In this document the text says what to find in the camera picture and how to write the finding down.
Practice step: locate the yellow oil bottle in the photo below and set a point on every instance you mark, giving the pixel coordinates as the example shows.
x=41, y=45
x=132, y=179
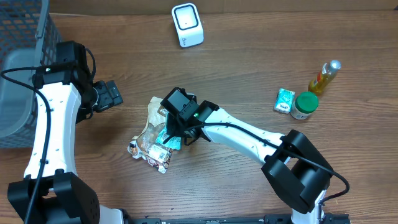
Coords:
x=324, y=77

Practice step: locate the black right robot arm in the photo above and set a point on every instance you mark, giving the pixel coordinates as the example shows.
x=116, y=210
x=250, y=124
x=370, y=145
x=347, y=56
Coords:
x=295, y=169

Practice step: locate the white barcode scanner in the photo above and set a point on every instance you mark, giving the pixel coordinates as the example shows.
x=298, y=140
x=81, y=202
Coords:
x=188, y=25

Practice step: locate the green lid jar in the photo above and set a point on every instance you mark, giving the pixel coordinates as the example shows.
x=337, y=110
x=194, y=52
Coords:
x=304, y=105

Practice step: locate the mint wet wipes pack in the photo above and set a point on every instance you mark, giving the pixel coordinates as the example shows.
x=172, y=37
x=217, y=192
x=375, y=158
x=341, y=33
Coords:
x=173, y=143

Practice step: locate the brown snack pouch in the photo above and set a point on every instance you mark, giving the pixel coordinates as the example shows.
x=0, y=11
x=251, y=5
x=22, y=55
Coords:
x=149, y=144

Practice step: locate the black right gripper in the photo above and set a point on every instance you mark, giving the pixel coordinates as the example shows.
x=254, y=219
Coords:
x=176, y=130

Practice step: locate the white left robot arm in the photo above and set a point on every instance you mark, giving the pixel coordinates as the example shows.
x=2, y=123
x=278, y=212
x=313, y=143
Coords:
x=51, y=191

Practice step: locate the teal tissue packet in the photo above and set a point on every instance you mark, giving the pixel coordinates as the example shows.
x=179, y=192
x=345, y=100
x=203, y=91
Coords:
x=284, y=100

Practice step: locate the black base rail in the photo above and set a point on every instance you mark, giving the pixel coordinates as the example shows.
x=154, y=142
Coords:
x=267, y=219

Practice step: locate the grey plastic mesh basket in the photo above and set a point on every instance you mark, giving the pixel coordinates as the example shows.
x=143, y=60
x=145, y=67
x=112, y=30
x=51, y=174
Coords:
x=28, y=39

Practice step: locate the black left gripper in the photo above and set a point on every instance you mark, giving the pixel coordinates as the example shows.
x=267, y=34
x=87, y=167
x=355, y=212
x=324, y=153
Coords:
x=112, y=94

